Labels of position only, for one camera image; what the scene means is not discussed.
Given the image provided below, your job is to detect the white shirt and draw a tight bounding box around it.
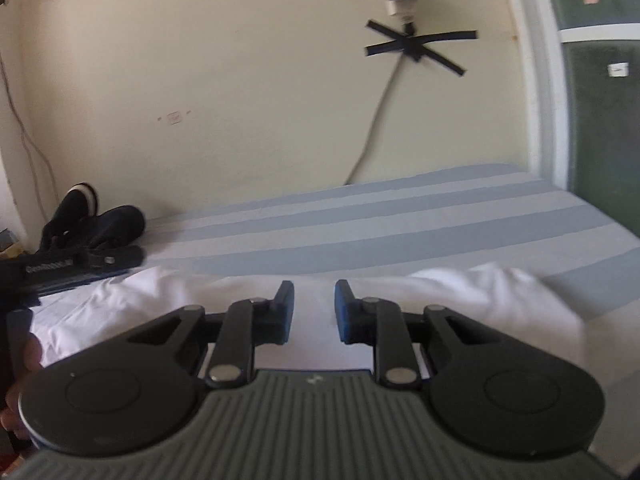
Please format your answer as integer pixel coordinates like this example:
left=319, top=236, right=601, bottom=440
left=30, top=260, right=587, bottom=377

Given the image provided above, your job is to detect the white window frame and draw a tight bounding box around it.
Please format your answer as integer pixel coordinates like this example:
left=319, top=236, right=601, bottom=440
left=494, top=0, right=640, bottom=196

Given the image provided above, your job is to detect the frosted window glass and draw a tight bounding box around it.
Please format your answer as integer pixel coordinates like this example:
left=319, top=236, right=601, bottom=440
left=540, top=0, right=640, bottom=240

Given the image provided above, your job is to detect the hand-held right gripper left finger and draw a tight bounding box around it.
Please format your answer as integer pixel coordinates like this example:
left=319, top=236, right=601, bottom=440
left=100, top=280, right=295, bottom=390

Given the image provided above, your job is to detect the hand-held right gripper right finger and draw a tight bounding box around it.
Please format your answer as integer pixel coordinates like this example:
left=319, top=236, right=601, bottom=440
left=334, top=279, right=507, bottom=391

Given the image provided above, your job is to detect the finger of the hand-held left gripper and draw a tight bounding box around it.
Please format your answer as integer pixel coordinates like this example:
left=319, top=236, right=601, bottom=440
left=75, top=245, right=147, bottom=275

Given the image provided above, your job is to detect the person's left hand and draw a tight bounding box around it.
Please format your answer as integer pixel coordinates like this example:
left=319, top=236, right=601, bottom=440
left=0, top=334, right=45, bottom=442

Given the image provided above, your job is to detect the black garment with white stripe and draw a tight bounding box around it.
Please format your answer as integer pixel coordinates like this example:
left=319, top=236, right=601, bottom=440
left=40, top=182, right=102, bottom=252

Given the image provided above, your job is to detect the thin wall wire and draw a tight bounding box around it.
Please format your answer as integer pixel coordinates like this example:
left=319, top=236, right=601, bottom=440
left=0, top=52, right=52, bottom=211

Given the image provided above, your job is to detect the black tape cross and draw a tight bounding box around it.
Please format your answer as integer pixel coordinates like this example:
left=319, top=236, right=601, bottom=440
left=365, top=19, right=479, bottom=79

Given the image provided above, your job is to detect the grey power cable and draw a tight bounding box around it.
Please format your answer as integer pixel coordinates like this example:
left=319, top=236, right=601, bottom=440
left=343, top=55, right=407, bottom=187

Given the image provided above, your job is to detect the blue striped bed sheet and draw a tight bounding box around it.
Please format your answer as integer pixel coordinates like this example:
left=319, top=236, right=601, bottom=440
left=30, top=162, right=640, bottom=391

